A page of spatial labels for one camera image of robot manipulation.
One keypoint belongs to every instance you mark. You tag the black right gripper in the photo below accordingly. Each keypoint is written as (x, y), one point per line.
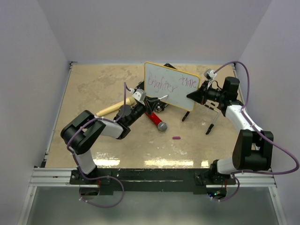
(200, 96)

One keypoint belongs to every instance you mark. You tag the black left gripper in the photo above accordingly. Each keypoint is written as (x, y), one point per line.
(151, 101)

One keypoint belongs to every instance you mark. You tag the yellow framed whiteboard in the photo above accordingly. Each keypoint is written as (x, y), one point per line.
(170, 83)

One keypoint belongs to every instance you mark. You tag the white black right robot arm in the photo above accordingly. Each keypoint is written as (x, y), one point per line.
(251, 152)

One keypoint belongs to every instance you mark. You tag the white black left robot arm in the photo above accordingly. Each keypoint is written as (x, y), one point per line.
(81, 133)

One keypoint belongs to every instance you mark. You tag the black whiteboard stand foot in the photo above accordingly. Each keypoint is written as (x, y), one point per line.
(185, 116)

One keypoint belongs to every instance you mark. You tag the black ribbed carrying case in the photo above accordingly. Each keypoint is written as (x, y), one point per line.
(161, 105)

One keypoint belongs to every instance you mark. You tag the red glitter microphone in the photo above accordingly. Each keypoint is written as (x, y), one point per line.
(162, 126)

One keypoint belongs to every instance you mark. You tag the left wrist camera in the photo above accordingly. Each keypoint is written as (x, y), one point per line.
(138, 94)

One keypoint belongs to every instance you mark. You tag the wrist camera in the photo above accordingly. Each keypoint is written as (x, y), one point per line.
(210, 74)
(138, 94)

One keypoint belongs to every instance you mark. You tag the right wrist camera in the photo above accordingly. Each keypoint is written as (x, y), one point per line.
(210, 74)

